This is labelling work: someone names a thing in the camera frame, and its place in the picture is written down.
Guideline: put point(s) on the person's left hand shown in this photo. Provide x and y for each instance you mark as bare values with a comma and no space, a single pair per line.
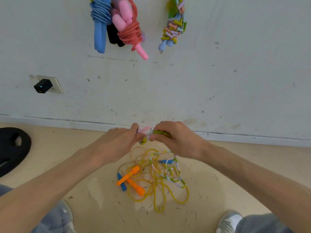
116,144

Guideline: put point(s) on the person's right hand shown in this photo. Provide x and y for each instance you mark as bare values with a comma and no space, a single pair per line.
181,143

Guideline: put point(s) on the person's right thumb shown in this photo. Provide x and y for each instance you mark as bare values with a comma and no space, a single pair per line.
156,138

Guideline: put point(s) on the person's left thumb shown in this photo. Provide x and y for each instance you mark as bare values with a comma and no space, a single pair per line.
134,129

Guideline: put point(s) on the person's right forearm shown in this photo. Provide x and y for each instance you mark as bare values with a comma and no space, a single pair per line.
255,179

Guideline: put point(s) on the person's left forearm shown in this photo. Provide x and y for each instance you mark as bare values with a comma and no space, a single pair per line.
48,186

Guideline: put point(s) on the white baseboard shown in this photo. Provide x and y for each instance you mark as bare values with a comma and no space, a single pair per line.
243,138

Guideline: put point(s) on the black plug-in charger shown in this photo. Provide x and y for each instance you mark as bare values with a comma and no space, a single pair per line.
43,86

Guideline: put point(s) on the grey and white shoe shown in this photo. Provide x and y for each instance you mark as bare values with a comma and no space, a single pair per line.
228,222

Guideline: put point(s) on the person's left leg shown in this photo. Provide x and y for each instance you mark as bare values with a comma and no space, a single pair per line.
55,220

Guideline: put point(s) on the person's leg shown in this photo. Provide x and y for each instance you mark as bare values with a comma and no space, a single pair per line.
262,224
55,220

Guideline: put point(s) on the black weight plate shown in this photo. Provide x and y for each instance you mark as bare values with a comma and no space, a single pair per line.
14,155

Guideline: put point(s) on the person's right leg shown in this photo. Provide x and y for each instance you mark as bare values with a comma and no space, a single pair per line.
262,224

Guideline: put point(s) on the white wall socket plate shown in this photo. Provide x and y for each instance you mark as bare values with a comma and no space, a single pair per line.
57,86

